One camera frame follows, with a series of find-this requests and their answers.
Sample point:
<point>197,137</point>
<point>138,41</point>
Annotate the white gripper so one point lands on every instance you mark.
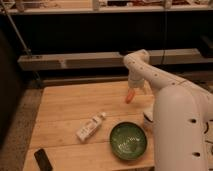
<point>136,81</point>

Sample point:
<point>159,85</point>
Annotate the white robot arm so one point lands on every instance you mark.
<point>180,110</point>

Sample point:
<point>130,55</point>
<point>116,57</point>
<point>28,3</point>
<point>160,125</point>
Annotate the grey metal shelf beam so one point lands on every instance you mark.
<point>108,59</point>

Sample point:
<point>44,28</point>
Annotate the green ceramic bowl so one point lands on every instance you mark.
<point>128,141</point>

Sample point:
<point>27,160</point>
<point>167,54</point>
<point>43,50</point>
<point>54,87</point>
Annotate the white plastic bottle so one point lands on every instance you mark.
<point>90,127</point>

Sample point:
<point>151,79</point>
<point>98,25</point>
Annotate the black smartphone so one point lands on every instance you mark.
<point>43,160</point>

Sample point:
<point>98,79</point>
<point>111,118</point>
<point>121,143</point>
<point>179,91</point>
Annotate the metal diagonal pole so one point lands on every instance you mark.
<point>27,51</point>

